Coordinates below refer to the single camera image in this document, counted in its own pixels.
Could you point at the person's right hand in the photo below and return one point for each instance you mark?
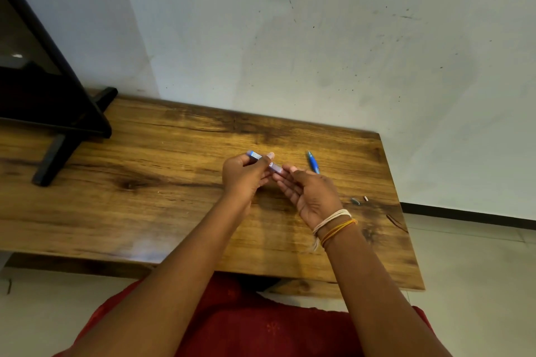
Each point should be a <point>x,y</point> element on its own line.
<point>316,197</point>

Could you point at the person's left hand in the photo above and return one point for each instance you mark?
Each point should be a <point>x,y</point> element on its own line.
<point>241,179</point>

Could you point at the person's right thumb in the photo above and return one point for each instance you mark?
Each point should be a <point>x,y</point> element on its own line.
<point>296,171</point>

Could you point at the person's left fingers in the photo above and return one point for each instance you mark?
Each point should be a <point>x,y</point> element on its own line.
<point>264,163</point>

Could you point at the blue and clear pen barrel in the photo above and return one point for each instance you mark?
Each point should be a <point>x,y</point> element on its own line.
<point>253,155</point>

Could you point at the person's left forearm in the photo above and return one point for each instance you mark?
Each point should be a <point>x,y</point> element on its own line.
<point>180,277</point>

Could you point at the person's right forearm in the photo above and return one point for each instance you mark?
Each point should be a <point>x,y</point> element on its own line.
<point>377,294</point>

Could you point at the blue pen part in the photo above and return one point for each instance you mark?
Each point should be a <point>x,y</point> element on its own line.
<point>313,162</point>

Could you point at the white thread wristband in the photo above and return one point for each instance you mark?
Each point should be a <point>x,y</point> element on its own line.
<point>331,218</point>

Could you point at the orange thread wristband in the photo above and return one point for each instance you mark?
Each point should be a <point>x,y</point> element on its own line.
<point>339,228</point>

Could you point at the red patterned garment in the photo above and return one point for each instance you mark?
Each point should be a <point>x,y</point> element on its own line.
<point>259,327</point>

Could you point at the black flat screen television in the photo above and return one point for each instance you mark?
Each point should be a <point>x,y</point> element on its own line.
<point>37,89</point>

